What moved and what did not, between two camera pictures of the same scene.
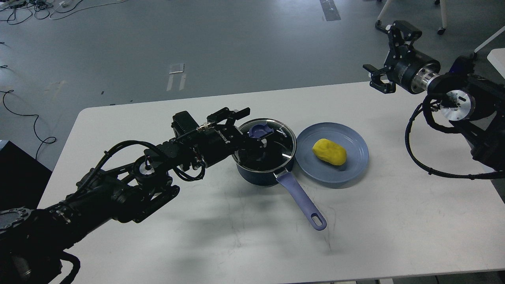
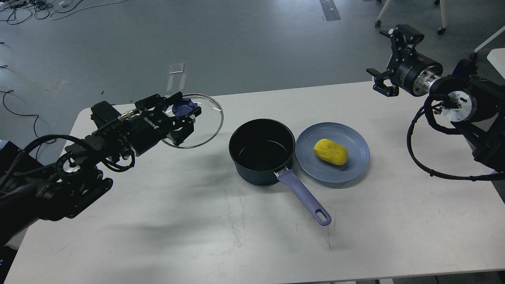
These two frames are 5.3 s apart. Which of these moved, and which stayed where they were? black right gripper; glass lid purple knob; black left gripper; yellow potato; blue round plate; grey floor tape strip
Moved: black left gripper; glass lid purple knob
Stayed: yellow potato; blue round plate; grey floor tape strip; black right gripper
